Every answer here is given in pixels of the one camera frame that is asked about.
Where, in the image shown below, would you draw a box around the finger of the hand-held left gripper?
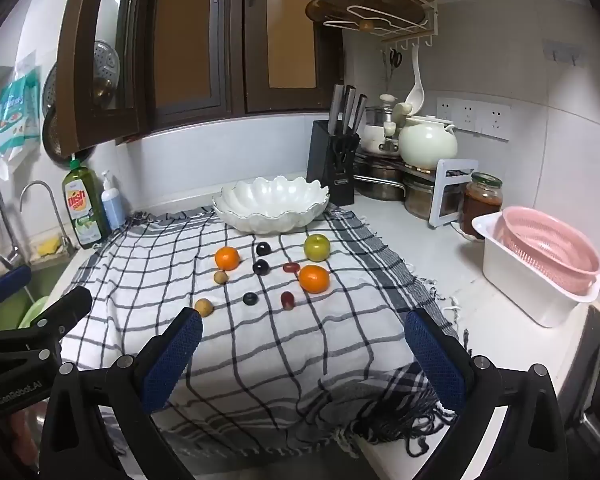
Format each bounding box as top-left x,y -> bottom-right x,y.
0,286 -> 93,361
0,265 -> 33,311

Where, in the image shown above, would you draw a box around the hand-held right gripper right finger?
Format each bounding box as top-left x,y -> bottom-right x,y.
404,308 -> 571,480

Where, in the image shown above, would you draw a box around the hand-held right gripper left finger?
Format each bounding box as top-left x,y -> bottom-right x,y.
39,307 -> 204,480

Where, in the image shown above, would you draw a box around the orange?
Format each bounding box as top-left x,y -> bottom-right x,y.
298,264 -> 331,294
214,246 -> 242,271

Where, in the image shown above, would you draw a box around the white scalloped bowl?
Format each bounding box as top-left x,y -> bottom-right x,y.
212,176 -> 331,235

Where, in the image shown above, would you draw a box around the person's left hand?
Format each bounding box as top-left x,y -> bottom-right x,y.
0,405 -> 46,466

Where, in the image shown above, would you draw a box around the green bowl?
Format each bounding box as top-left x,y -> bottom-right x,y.
17,296 -> 51,328

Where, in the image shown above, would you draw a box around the kitchen sink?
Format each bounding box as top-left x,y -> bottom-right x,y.
0,255 -> 76,333

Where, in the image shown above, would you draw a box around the steel kitchen faucet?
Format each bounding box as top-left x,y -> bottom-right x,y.
0,176 -> 25,268

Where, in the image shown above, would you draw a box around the thin gooseneck faucet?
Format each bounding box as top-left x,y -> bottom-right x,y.
20,181 -> 76,256

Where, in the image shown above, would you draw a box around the green dish soap bottle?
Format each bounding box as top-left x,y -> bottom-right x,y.
62,157 -> 112,250

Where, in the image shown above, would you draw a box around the black white checkered cloth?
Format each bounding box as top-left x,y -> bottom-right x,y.
60,207 -> 473,456

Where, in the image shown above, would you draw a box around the blue pump soap bottle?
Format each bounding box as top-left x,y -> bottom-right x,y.
100,170 -> 127,231

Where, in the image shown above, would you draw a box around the steel pot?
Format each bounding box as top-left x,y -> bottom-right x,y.
404,172 -> 461,221
352,157 -> 408,202

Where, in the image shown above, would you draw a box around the glass jar of sauce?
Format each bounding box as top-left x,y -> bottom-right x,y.
460,172 -> 504,240

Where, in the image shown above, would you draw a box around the green apple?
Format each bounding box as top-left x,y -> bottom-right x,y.
303,234 -> 331,262

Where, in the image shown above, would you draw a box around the teal printed plastic bag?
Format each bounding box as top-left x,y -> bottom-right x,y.
0,50 -> 42,178

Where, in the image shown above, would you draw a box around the white pot rack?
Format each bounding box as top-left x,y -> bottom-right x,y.
428,159 -> 480,230

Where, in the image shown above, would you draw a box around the open brown window sash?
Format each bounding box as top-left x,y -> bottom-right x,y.
55,0 -> 153,157

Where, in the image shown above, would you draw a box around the white ceramic pot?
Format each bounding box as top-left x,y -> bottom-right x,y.
395,102 -> 458,170

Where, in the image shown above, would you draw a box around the black knife block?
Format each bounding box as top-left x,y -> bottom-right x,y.
306,120 -> 359,206

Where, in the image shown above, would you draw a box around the perforated steel steamer plate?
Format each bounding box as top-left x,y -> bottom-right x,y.
91,39 -> 122,106

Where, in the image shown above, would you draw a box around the black kitchen scissors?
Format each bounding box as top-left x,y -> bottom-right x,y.
331,135 -> 358,171

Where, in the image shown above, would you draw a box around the white plastic ladle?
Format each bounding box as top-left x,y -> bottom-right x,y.
404,42 -> 426,113

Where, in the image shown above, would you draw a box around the round brown cutting board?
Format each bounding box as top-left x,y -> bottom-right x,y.
305,0 -> 431,31

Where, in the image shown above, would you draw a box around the white wall outlet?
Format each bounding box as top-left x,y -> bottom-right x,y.
436,97 -> 461,126
457,100 -> 481,132
477,104 -> 512,140

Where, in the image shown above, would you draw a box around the steel handled knife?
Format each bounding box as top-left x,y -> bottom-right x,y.
339,86 -> 357,136
328,82 -> 346,136
350,94 -> 368,136

